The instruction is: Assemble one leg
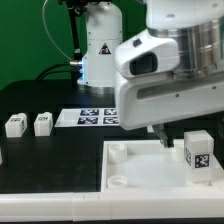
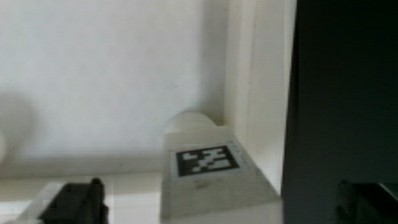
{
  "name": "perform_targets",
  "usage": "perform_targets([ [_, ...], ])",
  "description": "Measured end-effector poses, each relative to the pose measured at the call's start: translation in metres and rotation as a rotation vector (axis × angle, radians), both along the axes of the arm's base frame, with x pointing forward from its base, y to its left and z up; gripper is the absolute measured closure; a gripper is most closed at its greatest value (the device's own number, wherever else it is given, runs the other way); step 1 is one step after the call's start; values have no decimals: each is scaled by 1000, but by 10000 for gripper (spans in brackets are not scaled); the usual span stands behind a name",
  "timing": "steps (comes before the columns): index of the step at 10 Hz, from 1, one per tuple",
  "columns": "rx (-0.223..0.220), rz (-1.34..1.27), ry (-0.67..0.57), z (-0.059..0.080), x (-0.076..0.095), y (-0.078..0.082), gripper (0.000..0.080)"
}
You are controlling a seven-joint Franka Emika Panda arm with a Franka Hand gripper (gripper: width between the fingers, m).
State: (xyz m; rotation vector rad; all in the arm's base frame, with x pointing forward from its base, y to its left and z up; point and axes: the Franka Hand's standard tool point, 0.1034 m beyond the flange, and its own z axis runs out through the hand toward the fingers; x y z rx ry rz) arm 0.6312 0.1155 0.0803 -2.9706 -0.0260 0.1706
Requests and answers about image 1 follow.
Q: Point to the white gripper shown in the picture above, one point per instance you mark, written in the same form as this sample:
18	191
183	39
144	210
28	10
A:
158	99

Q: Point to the white square tabletop part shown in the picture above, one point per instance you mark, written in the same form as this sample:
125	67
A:
143	164

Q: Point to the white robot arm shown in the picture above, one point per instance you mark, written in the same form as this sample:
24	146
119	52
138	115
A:
172	70

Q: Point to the white L-shaped fence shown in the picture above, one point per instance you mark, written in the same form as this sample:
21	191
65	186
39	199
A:
113	205

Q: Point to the white sheet with tags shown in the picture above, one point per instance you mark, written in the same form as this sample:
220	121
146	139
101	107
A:
87	117

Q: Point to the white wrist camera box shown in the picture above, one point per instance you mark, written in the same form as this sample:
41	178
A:
144	55

